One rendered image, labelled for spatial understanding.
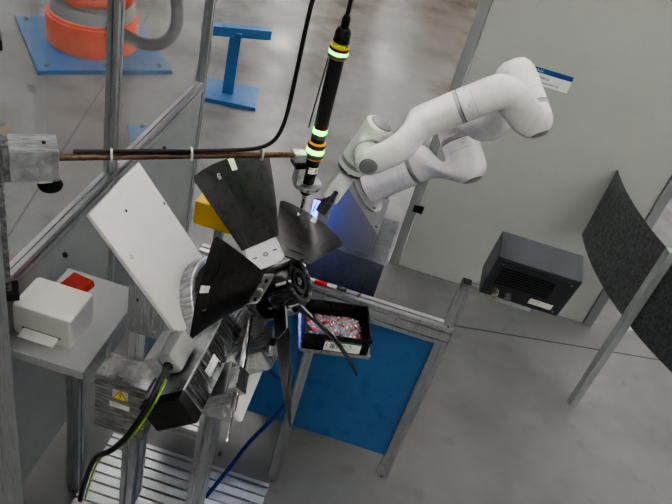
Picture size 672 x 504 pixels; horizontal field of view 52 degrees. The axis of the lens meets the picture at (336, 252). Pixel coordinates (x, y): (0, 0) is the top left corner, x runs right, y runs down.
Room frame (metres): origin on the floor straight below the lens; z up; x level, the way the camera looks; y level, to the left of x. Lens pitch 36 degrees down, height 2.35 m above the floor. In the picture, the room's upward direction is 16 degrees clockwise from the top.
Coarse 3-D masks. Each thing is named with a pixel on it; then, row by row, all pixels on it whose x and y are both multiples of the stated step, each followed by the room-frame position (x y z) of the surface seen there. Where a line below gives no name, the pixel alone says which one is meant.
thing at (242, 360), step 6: (252, 318) 1.29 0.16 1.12; (246, 330) 1.25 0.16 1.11; (246, 336) 1.23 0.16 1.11; (246, 342) 1.22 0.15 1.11; (246, 348) 1.20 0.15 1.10; (240, 354) 1.18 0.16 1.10; (246, 354) 1.19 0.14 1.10; (240, 360) 1.16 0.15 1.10; (246, 360) 1.17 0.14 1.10; (234, 390) 1.09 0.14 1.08; (234, 396) 1.07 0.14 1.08; (234, 402) 1.06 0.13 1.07; (234, 408) 1.04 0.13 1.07; (228, 432) 0.99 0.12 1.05; (228, 438) 0.97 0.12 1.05
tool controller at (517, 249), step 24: (504, 240) 1.79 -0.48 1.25; (528, 240) 1.82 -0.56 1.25; (504, 264) 1.73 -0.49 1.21; (528, 264) 1.73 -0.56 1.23; (552, 264) 1.75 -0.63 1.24; (576, 264) 1.78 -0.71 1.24; (480, 288) 1.77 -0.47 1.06; (504, 288) 1.75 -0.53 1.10; (528, 288) 1.74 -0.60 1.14; (552, 288) 1.73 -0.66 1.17; (576, 288) 1.72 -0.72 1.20; (552, 312) 1.75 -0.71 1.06
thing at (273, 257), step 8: (272, 240) 1.42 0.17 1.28; (248, 248) 1.39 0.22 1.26; (256, 248) 1.40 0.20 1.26; (264, 248) 1.40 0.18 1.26; (272, 248) 1.41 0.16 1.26; (280, 248) 1.42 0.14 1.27; (248, 256) 1.37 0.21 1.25; (256, 256) 1.38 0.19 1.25; (264, 256) 1.39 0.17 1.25; (272, 256) 1.40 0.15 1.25; (280, 256) 1.41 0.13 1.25; (256, 264) 1.37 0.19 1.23; (264, 264) 1.38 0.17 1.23; (272, 264) 1.39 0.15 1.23
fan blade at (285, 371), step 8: (288, 328) 1.24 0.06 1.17; (288, 336) 1.22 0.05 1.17; (280, 344) 1.26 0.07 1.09; (288, 344) 1.20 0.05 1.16; (280, 352) 1.25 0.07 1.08; (288, 352) 1.18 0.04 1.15; (280, 360) 1.23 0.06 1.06; (288, 360) 1.16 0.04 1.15; (280, 368) 1.23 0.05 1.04; (288, 368) 1.14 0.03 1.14; (280, 376) 1.22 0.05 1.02; (288, 376) 1.11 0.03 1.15; (288, 384) 1.09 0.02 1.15; (288, 392) 1.07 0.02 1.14; (288, 400) 1.06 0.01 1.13; (288, 408) 1.05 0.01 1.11; (288, 416) 1.05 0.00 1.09
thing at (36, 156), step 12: (12, 144) 1.11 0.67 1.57; (24, 144) 1.12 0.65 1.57; (36, 144) 1.13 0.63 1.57; (48, 144) 1.14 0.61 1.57; (12, 156) 1.08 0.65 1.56; (24, 156) 1.09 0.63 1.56; (36, 156) 1.10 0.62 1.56; (48, 156) 1.11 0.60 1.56; (12, 168) 1.08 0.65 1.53; (24, 168) 1.09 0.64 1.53; (36, 168) 1.10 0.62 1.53; (48, 168) 1.11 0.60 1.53; (12, 180) 1.08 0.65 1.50; (24, 180) 1.09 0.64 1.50; (36, 180) 1.10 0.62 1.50; (48, 180) 1.11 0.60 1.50
